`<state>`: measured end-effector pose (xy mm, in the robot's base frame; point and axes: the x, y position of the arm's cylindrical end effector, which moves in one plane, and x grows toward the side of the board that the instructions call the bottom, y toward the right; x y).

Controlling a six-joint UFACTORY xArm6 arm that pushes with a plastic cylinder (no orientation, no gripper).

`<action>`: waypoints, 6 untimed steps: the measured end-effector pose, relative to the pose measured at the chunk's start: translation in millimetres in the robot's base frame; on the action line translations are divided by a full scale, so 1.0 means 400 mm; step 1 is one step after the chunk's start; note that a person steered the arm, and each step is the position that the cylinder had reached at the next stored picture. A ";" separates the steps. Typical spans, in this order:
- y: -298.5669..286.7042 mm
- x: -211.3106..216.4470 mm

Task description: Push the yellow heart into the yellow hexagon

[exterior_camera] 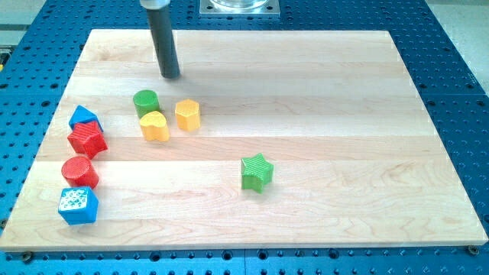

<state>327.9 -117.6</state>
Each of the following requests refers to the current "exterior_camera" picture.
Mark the yellow hexagon block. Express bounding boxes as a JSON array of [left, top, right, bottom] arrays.
[[175, 99, 200, 131]]

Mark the board clamp screw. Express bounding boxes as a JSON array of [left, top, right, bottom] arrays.
[[20, 251, 34, 264], [467, 245, 479, 256]]

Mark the blue triangle block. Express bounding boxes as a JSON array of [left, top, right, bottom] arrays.
[[69, 105, 104, 133]]

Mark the green cylinder block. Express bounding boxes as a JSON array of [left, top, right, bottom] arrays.
[[133, 89, 160, 118]]

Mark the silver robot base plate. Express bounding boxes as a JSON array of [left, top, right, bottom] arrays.
[[199, 0, 280, 18]]

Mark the blue cube block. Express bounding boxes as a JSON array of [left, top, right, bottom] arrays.
[[58, 186, 99, 225]]

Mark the silver rod mount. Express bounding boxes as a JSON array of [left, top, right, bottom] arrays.
[[140, 0, 170, 10]]

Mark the red star block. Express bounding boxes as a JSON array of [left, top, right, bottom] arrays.
[[67, 121, 108, 159]]

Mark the left board clamp screw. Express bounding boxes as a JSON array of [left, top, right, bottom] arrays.
[[20, 251, 34, 264]]

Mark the red cylinder block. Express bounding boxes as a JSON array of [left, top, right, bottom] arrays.
[[61, 156, 99, 189]]

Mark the wooden board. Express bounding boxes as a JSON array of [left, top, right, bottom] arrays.
[[1, 29, 487, 251]]

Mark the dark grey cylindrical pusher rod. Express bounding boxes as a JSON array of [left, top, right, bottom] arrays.
[[147, 5, 180, 79]]

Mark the right board clamp screw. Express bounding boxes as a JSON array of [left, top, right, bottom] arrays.
[[467, 245, 479, 256]]

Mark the yellow heart block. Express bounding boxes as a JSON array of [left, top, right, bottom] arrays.
[[139, 111, 170, 142]]

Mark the green star block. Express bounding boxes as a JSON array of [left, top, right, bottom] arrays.
[[241, 153, 274, 193]]

